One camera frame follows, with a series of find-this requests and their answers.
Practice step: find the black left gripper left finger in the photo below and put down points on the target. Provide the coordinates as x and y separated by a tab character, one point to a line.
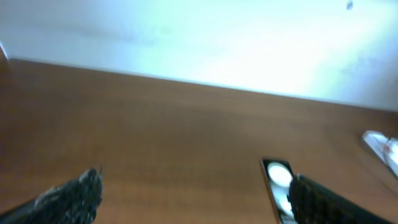
75	201

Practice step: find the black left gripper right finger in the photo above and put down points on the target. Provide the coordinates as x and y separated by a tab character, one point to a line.
313	203

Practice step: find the black smartphone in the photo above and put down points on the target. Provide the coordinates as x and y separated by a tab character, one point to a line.
278	177

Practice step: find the white power strip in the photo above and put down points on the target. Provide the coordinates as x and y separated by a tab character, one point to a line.
384	148

